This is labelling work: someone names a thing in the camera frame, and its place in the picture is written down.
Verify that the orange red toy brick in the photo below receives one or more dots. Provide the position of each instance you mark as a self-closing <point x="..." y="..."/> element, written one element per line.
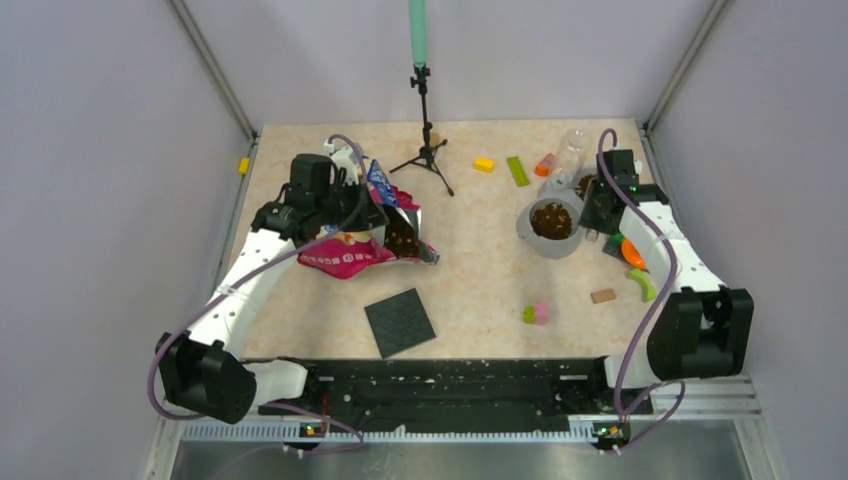
<point x="546" y="165"/>

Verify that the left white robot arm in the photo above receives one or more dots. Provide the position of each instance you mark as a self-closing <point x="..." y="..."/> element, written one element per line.
<point x="200" y="364"/>

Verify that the yellow block on frame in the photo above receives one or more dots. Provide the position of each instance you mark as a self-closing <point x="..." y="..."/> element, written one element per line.
<point x="244" y="166"/>

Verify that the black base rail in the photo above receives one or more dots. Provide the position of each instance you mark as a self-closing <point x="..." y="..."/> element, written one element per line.
<point x="457" y="396"/>

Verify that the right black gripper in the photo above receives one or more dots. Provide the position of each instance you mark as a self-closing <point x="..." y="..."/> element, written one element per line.
<point x="589" y="220"/>

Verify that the colourful pet food bag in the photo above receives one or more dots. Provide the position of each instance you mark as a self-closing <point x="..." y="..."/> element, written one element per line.
<point x="399" y="241"/>

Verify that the black square mat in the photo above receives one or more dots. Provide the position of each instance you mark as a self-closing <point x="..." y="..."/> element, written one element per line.
<point x="399" y="323"/>

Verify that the yellow toy brick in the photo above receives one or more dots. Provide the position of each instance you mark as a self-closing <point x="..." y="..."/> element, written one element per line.
<point x="483" y="164"/>

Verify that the grey double pet bowl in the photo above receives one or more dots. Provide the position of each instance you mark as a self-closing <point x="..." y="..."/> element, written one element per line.
<point x="552" y="249"/>

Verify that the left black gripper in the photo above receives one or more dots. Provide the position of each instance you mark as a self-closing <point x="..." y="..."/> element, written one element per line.
<point x="372" y="218"/>

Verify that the green and pink brick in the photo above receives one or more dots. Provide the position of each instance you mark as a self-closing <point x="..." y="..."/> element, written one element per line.
<point x="536" y="314"/>

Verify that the clear water bottle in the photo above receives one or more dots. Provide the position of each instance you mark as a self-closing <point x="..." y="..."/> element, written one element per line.
<point x="571" y="156"/>

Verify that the small wooden block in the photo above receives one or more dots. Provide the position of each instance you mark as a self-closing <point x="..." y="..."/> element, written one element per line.
<point x="603" y="296"/>

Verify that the black tripod with green pole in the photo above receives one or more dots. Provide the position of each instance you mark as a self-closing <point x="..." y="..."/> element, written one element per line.
<point x="426" y="158"/>

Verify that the brown pet food kibble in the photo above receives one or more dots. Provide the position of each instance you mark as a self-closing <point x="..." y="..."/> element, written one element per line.
<point x="551" y="220"/>

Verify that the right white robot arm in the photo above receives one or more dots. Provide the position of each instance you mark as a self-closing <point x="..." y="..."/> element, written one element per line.
<point x="701" y="327"/>

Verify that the long green toy brick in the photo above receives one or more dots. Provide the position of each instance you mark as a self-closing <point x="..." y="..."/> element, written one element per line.
<point x="517" y="171"/>

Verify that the green curved toy piece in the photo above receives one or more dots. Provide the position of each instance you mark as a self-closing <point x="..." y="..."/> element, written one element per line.
<point x="643" y="279"/>

